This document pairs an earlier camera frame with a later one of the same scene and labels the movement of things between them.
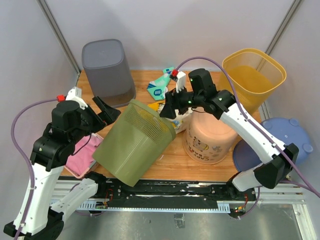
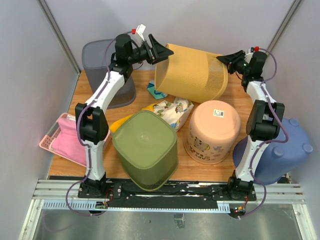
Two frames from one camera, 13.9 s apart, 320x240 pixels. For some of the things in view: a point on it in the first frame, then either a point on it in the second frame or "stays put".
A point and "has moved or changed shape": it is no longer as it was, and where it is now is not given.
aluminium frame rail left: x=59 y=34 stays put
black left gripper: x=109 y=114 -> x=157 y=53
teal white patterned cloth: x=158 y=88 stays put
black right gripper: x=172 y=102 -> x=231 y=59
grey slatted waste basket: x=108 y=73 stays put
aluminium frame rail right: x=264 y=110 stays put
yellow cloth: x=155 y=105 -> x=112 y=128
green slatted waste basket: x=135 y=138 has moved or changed shape
